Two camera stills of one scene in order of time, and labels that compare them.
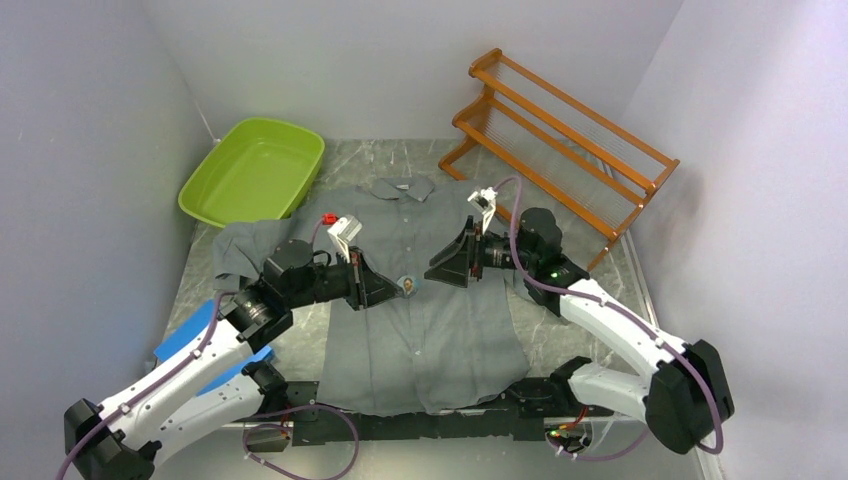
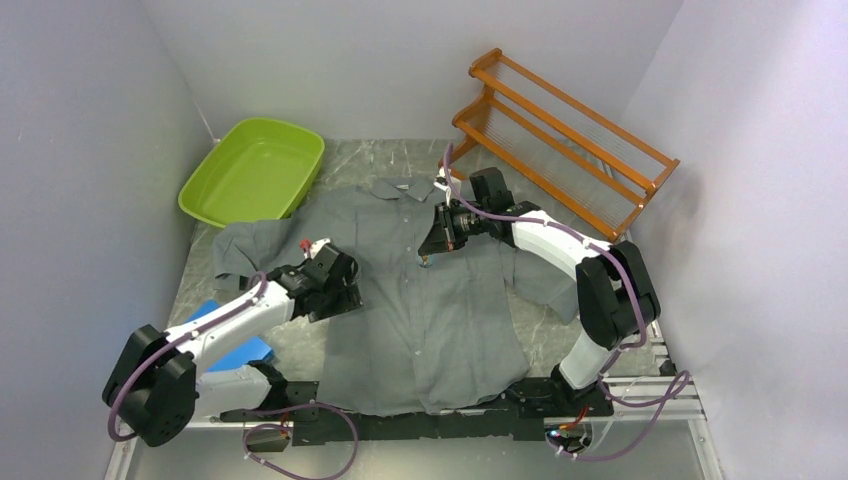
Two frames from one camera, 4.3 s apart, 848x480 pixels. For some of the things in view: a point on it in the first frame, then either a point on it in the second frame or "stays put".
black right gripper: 469,250 -> 442,236
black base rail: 524,417 stays put
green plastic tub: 259,171 stays put
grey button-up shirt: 435,347 stays put
